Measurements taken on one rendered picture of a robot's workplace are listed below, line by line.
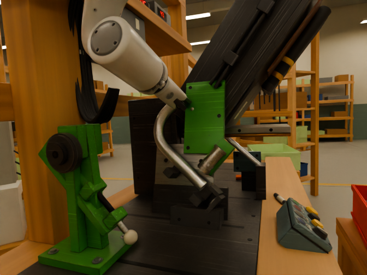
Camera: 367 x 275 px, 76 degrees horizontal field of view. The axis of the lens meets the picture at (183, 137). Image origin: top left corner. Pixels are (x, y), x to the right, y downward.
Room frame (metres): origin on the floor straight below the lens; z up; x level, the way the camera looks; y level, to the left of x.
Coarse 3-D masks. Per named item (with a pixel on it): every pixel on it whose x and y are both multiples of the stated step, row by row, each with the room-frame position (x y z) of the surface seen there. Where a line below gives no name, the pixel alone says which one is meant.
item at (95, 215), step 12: (60, 180) 0.47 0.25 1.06; (84, 180) 0.46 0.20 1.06; (84, 192) 0.45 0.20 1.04; (96, 192) 0.46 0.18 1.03; (84, 204) 0.45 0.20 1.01; (108, 204) 0.46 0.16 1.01; (96, 216) 0.44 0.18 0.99; (108, 216) 0.44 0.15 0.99; (120, 216) 0.45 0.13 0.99; (96, 228) 0.44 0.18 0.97; (108, 228) 0.44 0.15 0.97
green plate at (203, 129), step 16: (224, 80) 0.67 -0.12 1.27; (192, 96) 0.69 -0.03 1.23; (208, 96) 0.68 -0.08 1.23; (224, 96) 0.66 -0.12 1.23; (192, 112) 0.68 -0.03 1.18; (208, 112) 0.67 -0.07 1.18; (224, 112) 0.66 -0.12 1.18; (192, 128) 0.67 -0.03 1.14; (208, 128) 0.65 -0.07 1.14; (224, 128) 0.72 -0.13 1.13; (192, 144) 0.66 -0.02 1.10; (208, 144) 0.64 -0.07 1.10
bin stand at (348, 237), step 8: (336, 224) 0.78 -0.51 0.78; (344, 224) 0.73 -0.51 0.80; (352, 224) 0.73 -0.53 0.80; (336, 232) 0.78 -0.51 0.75; (344, 232) 0.69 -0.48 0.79; (352, 232) 0.68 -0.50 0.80; (344, 240) 0.69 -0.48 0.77; (352, 240) 0.64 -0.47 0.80; (360, 240) 0.64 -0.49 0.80; (344, 248) 0.73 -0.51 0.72; (352, 248) 0.62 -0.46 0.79; (360, 248) 0.60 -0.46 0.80; (344, 256) 0.73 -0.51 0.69; (352, 256) 0.62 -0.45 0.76; (360, 256) 0.57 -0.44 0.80; (344, 264) 0.73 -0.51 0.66; (352, 264) 0.72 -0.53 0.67; (360, 264) 0.56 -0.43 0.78; (344, 272) 0.73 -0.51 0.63; (352, 272) 0.72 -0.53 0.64; (360, 272) 0.56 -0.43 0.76
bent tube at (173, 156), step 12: (168, 108) 0.67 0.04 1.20; (156, 120) 0.68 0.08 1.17; (156, 132) 0.67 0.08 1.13; (156, 144) 0.67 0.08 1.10; (168, 144) 0.66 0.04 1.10; (168, 156) 0.64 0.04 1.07; (180, 156) 0.64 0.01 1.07; (180, 168) 0.62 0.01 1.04; (192, 168) 0.62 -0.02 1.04; (192, 180) 0.60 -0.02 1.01; (204, 180) 0.60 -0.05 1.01
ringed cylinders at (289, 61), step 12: (324, 12) 0.76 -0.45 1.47; (312, 24) 0.77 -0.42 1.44; (300, 36) 0.78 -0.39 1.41; (312, 36) 0.78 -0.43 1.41; (300, 48) 0.78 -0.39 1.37; (288, 60) 0.79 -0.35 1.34; (276, 72) 0.80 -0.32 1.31; (288, 72) 0.94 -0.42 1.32; (264, 84) 0.82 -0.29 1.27; (276, 84) 0.82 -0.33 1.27
